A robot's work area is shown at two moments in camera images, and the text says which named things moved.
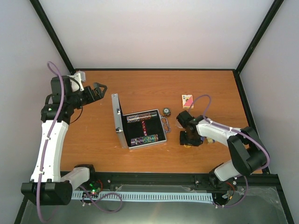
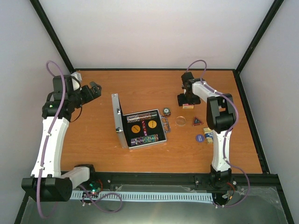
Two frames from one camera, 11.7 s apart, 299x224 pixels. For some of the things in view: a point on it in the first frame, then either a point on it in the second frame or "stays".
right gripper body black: [192, 140] -> [188, 98]
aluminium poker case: [139, 129] stays
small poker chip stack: [167, 112] stays
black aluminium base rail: [148, 181] stays
